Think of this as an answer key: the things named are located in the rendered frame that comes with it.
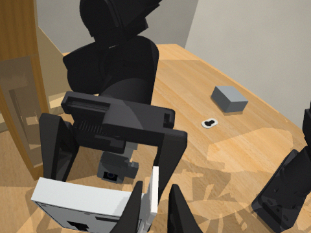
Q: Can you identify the grey mortise lock with keyhole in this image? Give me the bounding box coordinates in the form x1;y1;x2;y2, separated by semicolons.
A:
31;166;159;233

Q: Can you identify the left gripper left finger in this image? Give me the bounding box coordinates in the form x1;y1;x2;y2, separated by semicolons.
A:
110;181;143;233

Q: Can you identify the tan wooden door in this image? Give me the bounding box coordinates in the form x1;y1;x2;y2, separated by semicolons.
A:
0;0;72;181

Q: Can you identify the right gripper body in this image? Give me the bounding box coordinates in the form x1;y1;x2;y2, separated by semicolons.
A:
61;61;188;162

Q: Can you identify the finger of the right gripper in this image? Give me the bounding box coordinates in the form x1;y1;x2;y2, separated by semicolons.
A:
153;135;187;206
39;113;80;182

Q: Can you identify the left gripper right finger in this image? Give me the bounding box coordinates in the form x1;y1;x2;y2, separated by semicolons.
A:
167;184;203;233

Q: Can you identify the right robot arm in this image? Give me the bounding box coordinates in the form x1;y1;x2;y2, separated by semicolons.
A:
63;0;311;230

